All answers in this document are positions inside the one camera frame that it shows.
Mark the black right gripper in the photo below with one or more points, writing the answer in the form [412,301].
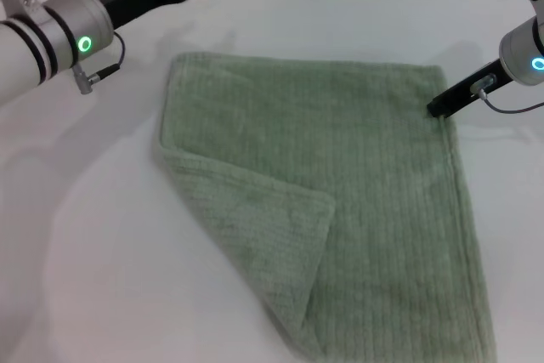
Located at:
[476,86]

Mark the green ribbed towel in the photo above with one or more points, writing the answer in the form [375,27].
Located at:
[340,176]

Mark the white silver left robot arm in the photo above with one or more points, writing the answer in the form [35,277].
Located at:
[64,27]

